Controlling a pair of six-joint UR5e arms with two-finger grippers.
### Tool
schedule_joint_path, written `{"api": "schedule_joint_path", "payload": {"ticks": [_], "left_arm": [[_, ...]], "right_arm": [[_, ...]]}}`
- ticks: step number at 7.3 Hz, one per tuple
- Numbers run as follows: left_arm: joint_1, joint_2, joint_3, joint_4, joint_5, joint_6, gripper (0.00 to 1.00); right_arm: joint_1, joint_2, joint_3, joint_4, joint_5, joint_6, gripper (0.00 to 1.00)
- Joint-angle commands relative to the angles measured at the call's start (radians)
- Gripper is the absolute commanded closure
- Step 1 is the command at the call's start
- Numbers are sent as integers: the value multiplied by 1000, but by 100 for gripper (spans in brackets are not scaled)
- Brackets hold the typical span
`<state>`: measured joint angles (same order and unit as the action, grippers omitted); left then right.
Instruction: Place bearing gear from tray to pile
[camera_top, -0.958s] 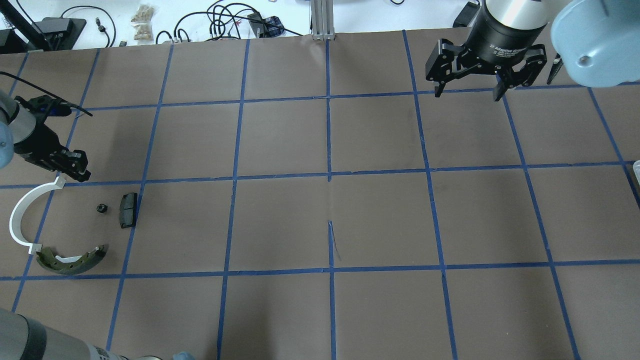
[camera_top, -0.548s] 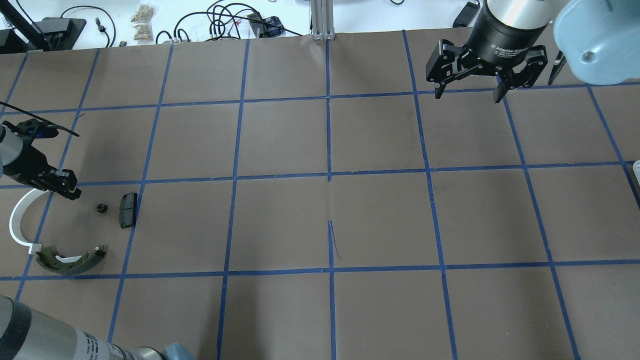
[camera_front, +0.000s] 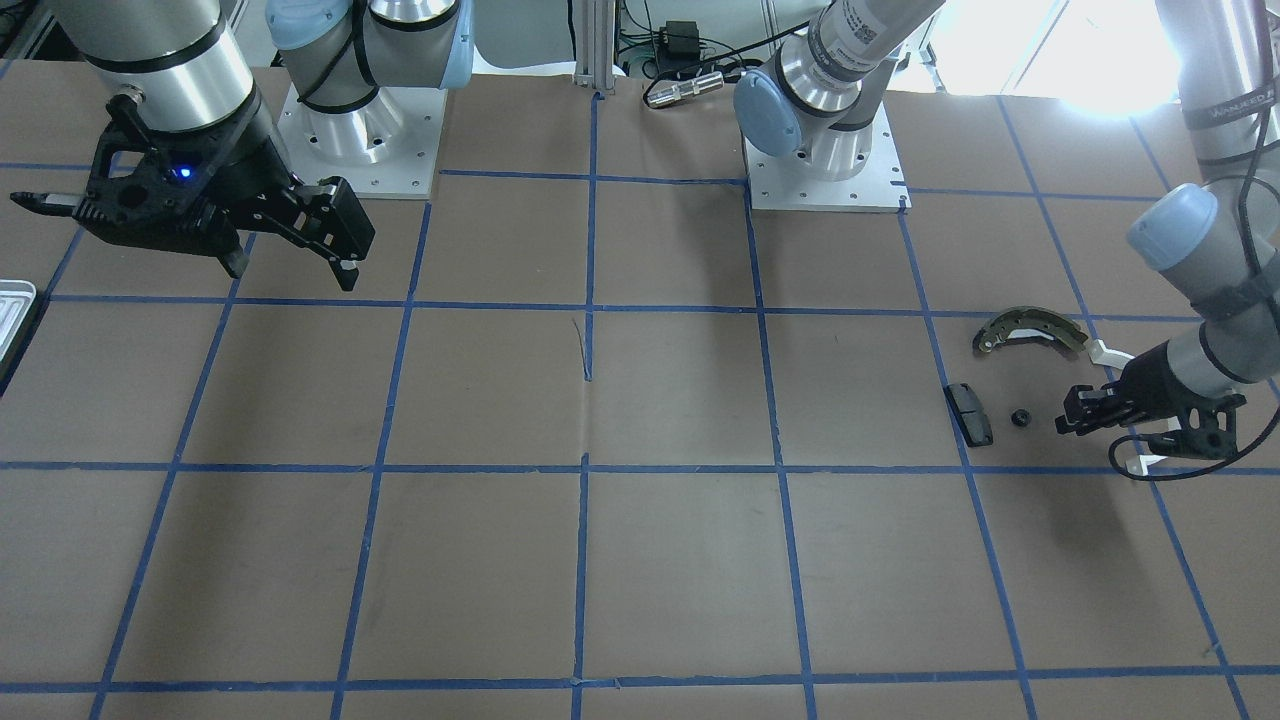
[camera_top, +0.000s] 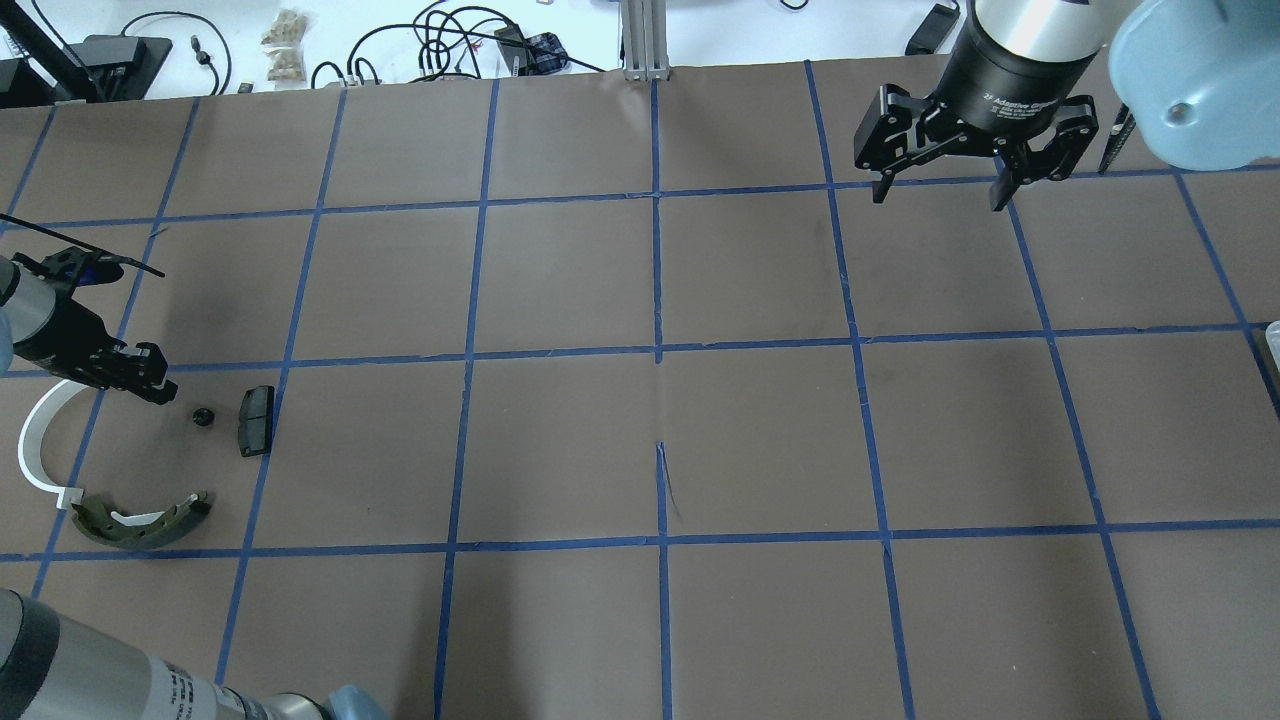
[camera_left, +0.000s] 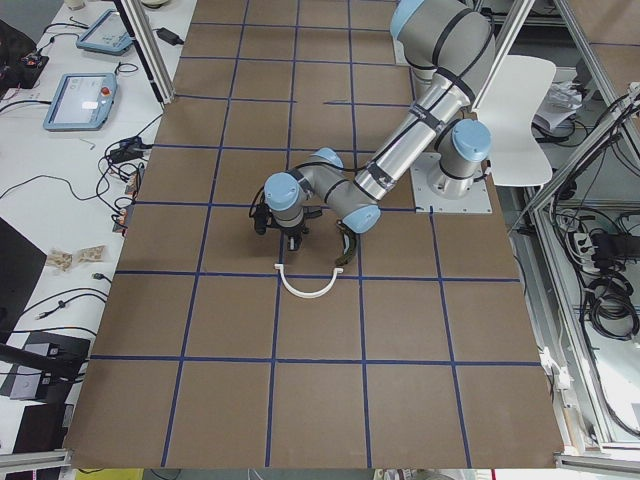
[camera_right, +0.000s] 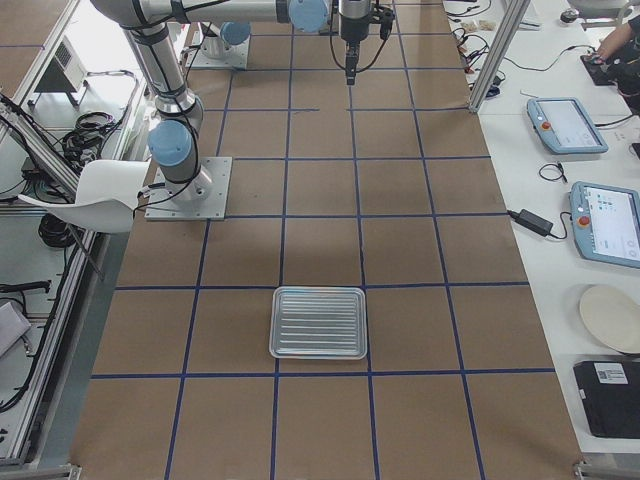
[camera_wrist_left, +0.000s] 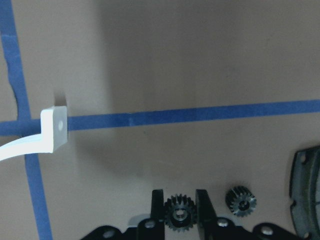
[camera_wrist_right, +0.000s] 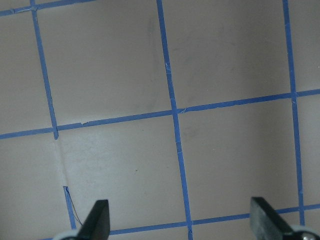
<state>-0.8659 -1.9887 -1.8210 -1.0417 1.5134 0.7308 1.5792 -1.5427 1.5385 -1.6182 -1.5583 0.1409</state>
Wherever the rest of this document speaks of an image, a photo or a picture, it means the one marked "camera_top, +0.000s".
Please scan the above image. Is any black brake pad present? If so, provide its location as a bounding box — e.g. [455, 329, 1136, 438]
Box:
[237, 386, 276, 457]

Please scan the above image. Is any white curved plastic part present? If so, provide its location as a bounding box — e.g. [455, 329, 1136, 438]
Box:
[17, 380, 88, 510]

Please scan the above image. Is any olive brake shoe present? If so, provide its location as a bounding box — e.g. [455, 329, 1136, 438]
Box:
[70, 491, 212, 552]

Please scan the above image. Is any aluminium frame post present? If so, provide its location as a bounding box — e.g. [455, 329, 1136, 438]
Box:
[618, 0, 671, 82]

